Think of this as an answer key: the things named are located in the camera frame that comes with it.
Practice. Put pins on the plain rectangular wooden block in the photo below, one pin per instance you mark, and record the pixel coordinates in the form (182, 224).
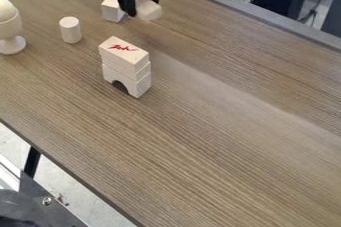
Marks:
(148, 8)

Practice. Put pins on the red-marked rectangular wooden block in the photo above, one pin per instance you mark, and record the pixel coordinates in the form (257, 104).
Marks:
(124, 56)

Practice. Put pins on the wooden egg on stand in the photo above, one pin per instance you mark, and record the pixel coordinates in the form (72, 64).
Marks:
(9, 27)

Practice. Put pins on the black metal base plate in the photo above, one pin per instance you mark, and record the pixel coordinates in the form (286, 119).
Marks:
(31, 204)

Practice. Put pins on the wooden arch block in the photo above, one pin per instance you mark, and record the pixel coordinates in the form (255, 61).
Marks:
(135, 83)

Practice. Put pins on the triangular wooden block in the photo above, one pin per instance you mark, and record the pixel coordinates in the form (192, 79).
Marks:
(111, 9)

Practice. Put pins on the wooden cylinder block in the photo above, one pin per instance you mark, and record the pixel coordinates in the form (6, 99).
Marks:
(70, 30)

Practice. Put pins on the black table leg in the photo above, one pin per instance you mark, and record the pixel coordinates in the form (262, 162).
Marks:
(32, 162)

